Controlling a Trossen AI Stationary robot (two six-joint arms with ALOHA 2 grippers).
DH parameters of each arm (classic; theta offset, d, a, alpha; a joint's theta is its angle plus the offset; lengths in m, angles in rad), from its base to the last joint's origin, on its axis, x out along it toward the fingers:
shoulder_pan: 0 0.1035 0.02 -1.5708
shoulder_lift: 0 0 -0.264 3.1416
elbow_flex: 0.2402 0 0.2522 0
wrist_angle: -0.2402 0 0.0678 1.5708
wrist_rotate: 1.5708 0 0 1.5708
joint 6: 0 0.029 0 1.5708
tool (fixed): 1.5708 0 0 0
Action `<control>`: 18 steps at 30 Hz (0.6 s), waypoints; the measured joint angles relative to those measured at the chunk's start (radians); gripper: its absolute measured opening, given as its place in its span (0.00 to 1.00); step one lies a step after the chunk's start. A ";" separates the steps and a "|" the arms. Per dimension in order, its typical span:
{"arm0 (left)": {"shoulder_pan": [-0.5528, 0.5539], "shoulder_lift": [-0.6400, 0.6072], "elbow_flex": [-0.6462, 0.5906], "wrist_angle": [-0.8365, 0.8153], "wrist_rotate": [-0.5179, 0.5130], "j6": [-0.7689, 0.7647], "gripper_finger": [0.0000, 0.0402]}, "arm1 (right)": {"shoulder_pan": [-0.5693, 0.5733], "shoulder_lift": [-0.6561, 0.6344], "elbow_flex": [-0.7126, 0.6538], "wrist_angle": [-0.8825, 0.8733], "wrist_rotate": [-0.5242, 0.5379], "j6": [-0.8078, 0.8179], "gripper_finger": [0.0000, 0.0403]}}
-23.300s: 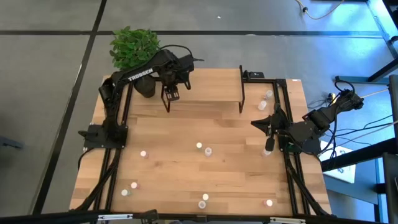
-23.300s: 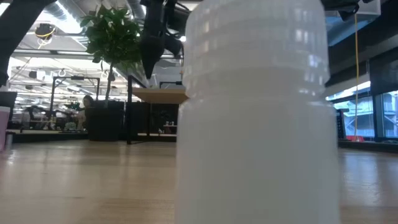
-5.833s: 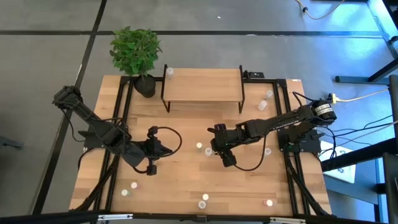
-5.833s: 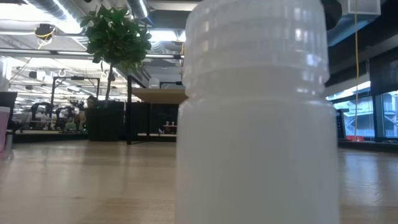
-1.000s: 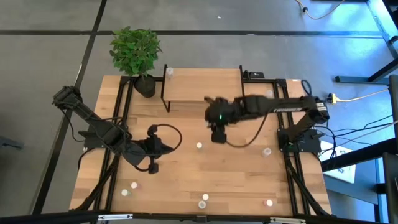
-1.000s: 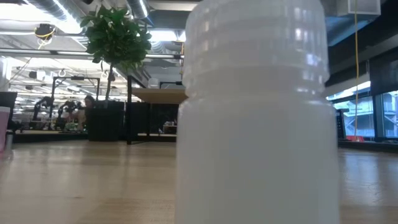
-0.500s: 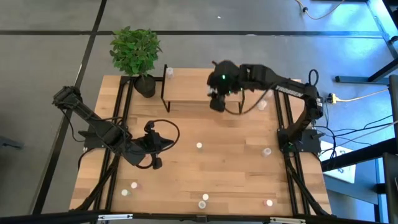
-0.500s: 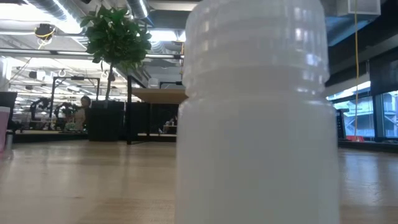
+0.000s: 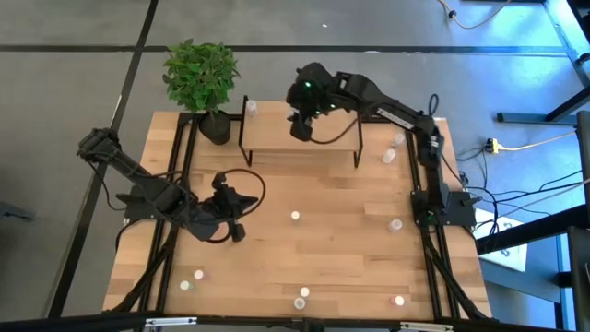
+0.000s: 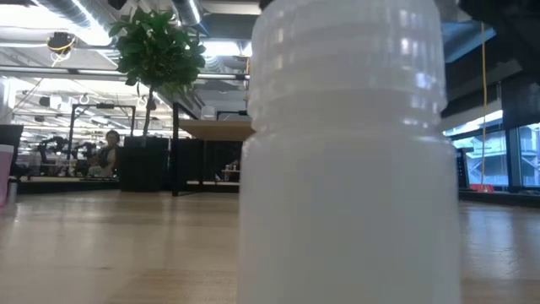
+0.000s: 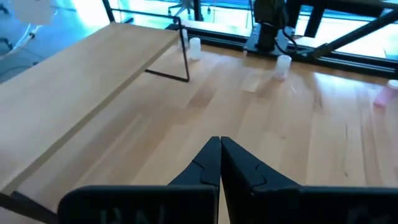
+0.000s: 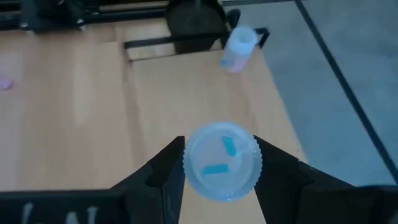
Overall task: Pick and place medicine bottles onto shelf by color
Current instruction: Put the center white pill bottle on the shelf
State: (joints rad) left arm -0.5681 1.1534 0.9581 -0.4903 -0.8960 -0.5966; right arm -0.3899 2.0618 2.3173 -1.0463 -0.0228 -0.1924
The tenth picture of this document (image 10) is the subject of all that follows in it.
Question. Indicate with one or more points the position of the white translucent medicine bottle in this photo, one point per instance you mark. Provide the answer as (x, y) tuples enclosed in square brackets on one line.
[(350, 190), (208, 113)]

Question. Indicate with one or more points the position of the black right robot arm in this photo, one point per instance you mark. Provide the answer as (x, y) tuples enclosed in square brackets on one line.
[(506, 12)]

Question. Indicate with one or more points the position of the black background robot arm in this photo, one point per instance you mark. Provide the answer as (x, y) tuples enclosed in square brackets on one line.
[(52, 148), (84, 154)]

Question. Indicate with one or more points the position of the wooden shelf with black legs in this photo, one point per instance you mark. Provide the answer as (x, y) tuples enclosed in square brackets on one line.
[(215, 130)]

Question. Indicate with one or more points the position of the black plant pot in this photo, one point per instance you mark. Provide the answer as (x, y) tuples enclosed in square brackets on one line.
[(143, 169)]

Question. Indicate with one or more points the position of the green leafy potted plant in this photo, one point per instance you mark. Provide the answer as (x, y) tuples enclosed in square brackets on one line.
[(156, 50)]

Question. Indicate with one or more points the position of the person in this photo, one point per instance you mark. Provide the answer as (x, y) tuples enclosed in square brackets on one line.
[(110, 143)]

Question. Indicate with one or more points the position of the black perforated panel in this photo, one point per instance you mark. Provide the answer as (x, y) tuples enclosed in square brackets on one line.
[(462, 169)]

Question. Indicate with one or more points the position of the red object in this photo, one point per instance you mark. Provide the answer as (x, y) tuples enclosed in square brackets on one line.
[(483, 188)]

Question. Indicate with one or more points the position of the silver ceiling pipe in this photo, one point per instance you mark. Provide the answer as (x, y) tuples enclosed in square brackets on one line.
[(42, 69)]

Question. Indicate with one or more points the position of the black screen panel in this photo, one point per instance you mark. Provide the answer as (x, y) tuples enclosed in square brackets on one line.
[(12, 133)]

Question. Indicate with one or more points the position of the silver ceiling duct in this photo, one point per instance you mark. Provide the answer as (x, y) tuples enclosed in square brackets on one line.
[(187, 10)]

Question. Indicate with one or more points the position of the black background rig frame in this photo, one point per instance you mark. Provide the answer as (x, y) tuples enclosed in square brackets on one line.
[(103, 105)]

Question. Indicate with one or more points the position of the small grey post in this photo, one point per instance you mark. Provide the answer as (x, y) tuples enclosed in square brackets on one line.
[(14, 192)]

